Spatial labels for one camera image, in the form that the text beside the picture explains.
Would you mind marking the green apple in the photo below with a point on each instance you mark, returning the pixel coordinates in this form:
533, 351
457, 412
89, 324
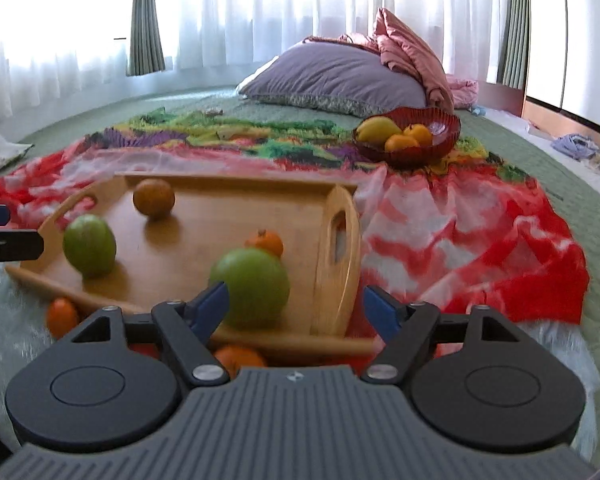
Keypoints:
90, 246
258, 286

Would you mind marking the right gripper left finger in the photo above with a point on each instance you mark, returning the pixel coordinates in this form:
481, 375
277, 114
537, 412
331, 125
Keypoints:
185, 329

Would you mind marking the yellow pear in bowl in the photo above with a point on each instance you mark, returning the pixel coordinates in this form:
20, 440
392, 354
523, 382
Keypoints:
377, 130

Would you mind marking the green apple right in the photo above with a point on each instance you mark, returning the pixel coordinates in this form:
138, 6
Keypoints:
258, 286

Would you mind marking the purple-blue cloth on floor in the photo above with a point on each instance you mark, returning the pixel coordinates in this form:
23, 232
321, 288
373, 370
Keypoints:
576, 146

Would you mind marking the green curtain right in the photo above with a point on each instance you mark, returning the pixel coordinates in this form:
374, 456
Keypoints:
513, 63

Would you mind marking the green apple left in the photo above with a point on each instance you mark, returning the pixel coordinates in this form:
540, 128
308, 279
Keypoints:
90, 246

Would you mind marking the bamboo serving tray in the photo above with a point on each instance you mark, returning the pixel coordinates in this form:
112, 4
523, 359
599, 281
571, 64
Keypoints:
172, 258

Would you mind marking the orange in bowl front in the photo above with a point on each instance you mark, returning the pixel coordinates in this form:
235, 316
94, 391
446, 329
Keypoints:
399, 142

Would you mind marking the green curtain left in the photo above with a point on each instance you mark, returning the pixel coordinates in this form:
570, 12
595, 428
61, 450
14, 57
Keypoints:
145, 54

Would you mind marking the clear plastic sheet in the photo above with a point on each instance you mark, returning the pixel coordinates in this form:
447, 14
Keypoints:
23, 336

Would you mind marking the small tangerine with stem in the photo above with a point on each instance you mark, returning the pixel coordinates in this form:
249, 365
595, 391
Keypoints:
267, 240

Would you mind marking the large brown-orange orange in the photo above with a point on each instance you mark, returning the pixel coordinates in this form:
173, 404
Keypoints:
154, 198

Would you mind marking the orange in bowl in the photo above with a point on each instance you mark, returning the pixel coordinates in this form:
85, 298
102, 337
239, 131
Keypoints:
399, 142
420, 133

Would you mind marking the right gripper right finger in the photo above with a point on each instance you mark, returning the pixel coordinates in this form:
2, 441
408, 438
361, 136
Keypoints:
405, 329

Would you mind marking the green curtain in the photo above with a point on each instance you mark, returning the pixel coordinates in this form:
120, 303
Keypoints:
513, 63
145, 54

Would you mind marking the small tangerine off tray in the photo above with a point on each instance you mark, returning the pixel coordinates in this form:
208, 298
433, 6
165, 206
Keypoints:
61, 317

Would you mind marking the white sheer curtain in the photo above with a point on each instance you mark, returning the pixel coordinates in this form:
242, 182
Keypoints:
53, 49

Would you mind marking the colourful floral scarf cloth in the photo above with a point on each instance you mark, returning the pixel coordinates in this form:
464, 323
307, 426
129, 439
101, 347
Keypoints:
139, 213

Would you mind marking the red glass fruit bowl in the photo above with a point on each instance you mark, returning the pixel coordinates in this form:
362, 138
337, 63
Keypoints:
444, 126

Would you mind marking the orange in bowl rear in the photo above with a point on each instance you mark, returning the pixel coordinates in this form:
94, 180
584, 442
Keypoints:
420, 133

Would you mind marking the pink crumpled blanket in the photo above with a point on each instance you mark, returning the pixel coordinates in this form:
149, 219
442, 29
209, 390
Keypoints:
402, 51

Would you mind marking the purple pillow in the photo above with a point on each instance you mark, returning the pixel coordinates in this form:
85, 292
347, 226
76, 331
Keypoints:
333, 78

